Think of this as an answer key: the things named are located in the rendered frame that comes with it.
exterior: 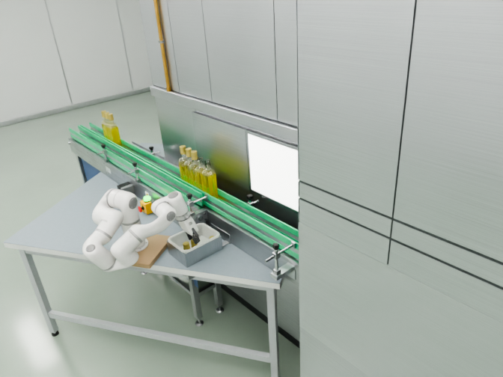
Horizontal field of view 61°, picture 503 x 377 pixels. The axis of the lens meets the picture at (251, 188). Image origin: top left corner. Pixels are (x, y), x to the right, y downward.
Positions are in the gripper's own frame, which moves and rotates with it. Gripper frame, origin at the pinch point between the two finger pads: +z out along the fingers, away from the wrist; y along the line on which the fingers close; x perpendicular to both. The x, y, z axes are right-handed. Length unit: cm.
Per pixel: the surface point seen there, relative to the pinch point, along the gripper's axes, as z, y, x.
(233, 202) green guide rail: -3.9, -1.3, -27.5
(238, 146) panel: -29, 2, -43
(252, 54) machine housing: -73, -10, -58
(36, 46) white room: -4, 609, -106
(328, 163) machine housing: -64, -86, -18
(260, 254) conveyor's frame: 6.7, -32.2, -15.8
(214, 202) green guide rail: -6.4, 5.0, -20.4
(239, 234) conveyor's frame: 2.2, -17.1, -16.7
